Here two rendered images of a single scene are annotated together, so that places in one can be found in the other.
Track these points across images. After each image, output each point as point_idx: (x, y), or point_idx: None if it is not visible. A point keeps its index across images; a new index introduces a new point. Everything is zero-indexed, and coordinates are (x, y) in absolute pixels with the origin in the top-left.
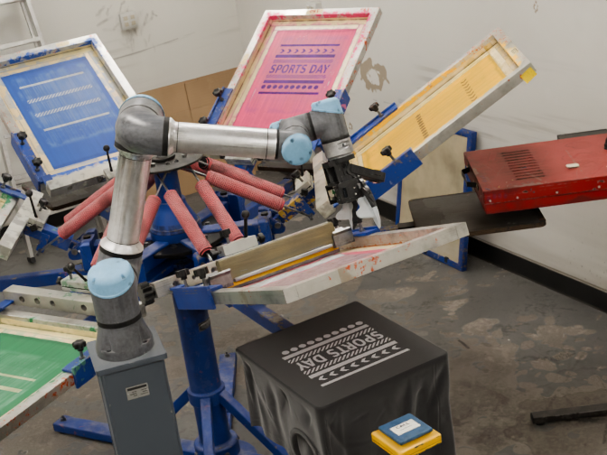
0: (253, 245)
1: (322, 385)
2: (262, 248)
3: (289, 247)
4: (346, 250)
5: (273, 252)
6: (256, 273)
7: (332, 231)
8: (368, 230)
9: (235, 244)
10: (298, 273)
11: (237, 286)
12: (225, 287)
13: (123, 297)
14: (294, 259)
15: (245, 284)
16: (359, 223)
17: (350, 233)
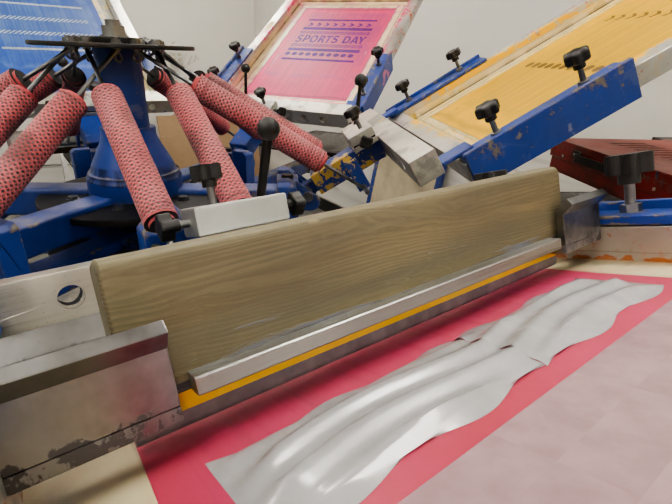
0: (277, 217)
1: None
2: (351, 222)
3: (446, 234)
4: (559, 262)
5: (391, 245)
6: (318, 347)
7: (556, 198)
8: (670, 209)
9: (230, 207)
10: (582, 394)
11: (206, 408)
12: (118, 444)
13: None
14: (465, 284)
15: (251, 394)
16: (633, 185)
17: (595, 212)
